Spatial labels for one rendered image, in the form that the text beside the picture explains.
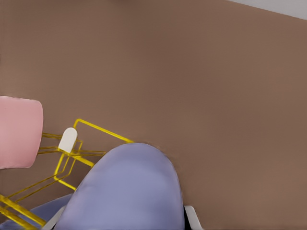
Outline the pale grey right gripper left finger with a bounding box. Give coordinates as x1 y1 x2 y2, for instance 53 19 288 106
41 205 67 230

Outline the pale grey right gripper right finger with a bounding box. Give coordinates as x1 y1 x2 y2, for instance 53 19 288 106
184 205 204 230

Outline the lavender plate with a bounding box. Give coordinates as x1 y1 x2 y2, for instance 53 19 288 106
0 142 186 230

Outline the small white rounded peg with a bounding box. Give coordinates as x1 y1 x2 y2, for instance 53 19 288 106
58 127 79 154

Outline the pink plate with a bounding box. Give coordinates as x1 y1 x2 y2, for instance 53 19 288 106
0 95 44 169

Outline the yellow wire dish rack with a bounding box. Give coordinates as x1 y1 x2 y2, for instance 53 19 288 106
0 118 135 229

